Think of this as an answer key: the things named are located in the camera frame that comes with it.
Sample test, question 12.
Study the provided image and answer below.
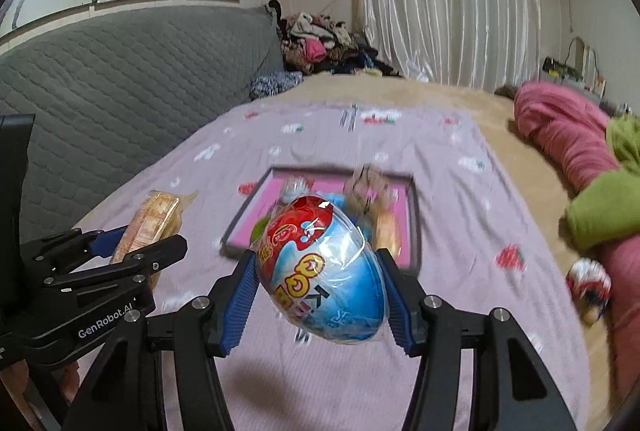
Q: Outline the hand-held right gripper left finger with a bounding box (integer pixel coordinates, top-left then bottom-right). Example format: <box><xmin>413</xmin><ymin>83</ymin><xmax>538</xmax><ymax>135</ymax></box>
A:
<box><xmin>60</xmin><ymin>248</ymin><xmax>261</xmax><ymax>431</ymax></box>

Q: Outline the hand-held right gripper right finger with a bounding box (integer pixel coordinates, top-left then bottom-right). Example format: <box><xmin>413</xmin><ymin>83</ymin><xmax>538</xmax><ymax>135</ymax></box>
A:
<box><xmin>375</xmin><ymin>247</ymin><xmax>581</xmax><ymax>431</ymax></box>

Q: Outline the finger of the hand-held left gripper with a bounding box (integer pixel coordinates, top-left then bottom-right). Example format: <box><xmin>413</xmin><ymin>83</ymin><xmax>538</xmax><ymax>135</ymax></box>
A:
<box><xmin>45</xmin><ymin>233</ymin><xmax>188</xmax><ymax>296</ymax></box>
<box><xmin>22</xmin><ymin>225</ymin><xmax>130</xmax><ymax>270</ymax></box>

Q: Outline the small cake packet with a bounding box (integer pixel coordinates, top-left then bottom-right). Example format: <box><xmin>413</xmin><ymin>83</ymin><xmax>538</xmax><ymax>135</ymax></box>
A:
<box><xmin>109</xmin><ymin>191</ymin><xmax>198</xmax><ymax>264</ymax></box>

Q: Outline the long cake packet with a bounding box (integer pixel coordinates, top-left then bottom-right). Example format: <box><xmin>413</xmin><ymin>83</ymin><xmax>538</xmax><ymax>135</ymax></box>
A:
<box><xmin>372</xmin><ymin>211</ymin><xmax>403</xmax><ymax>262</ymax></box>

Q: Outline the blue red toy egg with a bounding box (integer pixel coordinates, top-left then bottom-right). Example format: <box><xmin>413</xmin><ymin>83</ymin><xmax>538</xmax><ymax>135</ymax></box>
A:
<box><xmin>250</xmin><ymin>195</ymin><xmax>390</xmax><ymax>346</ymax></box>

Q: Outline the green fuzzy ring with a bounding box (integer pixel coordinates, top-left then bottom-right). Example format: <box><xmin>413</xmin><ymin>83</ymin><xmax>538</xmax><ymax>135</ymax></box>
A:
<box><xmin>250</xmin><ymin>216</ymin><xmax>276</xmax><ymax>247</ymax></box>

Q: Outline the dark grey cardboard box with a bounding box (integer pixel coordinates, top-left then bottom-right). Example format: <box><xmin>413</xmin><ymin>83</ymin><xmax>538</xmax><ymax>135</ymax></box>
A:
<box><xmin>220</xmin><ymin>166</ymin><xmax>421</xmax><ymax>274</ymax></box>

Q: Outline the beige scrunchie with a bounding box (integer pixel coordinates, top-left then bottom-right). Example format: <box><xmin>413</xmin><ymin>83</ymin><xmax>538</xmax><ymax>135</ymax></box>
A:
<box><xmin>345</xmin><ymin>165</ymin><xmax>398</xmax><ymax>217</ymax></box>

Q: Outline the white red toy egg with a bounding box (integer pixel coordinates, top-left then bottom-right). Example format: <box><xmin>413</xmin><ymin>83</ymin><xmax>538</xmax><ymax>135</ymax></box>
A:
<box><xmin>280</xmin><ymin>176</ymin><xmax>313</xmax><ymax>206</ymax></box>

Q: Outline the person's left hand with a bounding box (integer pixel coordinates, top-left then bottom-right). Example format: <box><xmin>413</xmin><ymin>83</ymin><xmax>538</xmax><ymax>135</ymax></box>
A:
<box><xmin>0</xmin><ymin>352</ymin><xmax>81</xmax><ymax>431</ymax></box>

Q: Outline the purple printed blanket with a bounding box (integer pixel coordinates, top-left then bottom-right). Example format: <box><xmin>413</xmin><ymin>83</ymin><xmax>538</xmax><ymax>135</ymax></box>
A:
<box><xmin>70</xmin><ymin>103</ymin><xmax>591</xmax><ymax>431</ymax></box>

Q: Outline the grey quilted sofa back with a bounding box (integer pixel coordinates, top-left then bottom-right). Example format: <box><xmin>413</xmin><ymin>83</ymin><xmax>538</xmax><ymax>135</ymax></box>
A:
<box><xmin>0</xmin><ymin>6</ymin><xmax>286</xmax><ymax>257</ymax></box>

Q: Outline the beige bed sheet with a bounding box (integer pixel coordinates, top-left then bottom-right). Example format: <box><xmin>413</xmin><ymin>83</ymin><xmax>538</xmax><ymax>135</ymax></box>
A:
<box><xmin>295</xmin><ymin>73</ymin><xmax>640</xmax><ymax>412</ymax></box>

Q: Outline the small red white doll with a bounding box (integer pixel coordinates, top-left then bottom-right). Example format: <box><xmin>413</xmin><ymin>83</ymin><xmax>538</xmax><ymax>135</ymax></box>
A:
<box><xmin>566</xmin><ymin>259</ymin><xmax>613</xmax><ymax>324</ymax></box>

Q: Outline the dark blue patterned cloth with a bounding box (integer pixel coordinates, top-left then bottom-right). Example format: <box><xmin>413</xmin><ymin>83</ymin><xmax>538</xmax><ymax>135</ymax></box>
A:
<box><xmin>249</xmin><ymin>71</ymin><xmax>305</xmax><ymax>100</ymax></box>

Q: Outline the green fleece blanket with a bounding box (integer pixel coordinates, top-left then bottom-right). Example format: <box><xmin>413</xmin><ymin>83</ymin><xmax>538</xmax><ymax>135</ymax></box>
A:
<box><xmin>565</xmin><ymin>115</ymin><xmax>640</xmax><ymax>252</ymax></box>

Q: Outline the pink quilt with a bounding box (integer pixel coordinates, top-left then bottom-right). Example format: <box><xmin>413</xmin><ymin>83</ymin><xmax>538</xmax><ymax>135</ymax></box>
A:
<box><xmin>514</xmin><ymin>81</ymin><xmax>640</xmax><ymax>407</ymax></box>

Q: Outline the pile of clothes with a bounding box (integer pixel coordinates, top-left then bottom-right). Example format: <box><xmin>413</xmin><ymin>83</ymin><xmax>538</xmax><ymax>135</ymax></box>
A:
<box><xmin>267</xmin><ymin>0</ymin><xmax>401</xmax><ymax>76</ymax></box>

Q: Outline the black bag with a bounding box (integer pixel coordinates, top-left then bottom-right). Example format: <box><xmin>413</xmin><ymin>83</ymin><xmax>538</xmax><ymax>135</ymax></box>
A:
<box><xmin>542</xmin><ymin>56</ymin><xmax>581</xmax><ymax>82</ymax></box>

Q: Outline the white metal chair back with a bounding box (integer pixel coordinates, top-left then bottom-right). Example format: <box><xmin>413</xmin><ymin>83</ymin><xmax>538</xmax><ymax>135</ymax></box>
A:
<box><xmin>567</xmin><ymin>36</ymin><xmax>608</xmax><ymax>94</ymax></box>

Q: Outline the white shiny curtain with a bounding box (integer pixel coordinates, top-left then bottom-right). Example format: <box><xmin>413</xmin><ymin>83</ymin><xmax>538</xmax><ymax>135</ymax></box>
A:
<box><xmin>352</xmin><ymin>0</ymin><xmax>546</xmax><ymax>92</ymax></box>

